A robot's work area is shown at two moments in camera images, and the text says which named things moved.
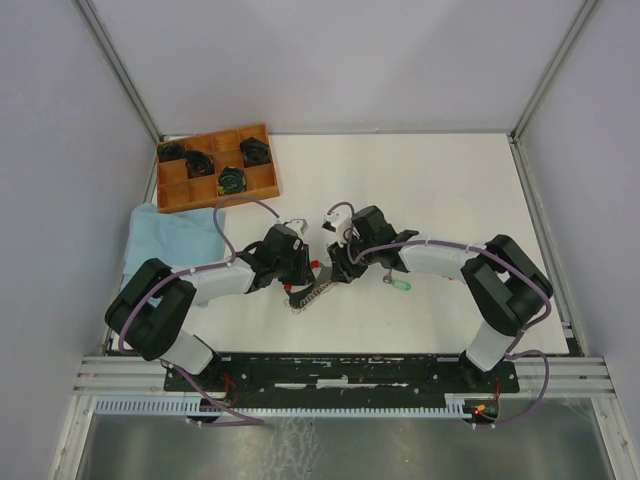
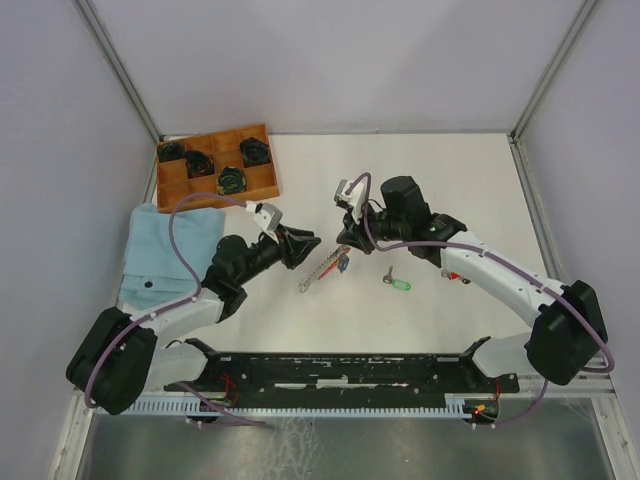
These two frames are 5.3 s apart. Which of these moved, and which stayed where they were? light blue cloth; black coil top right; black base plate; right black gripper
Moved: right black gripper
Stayed: black base plate; light blue cloth; black coil top right
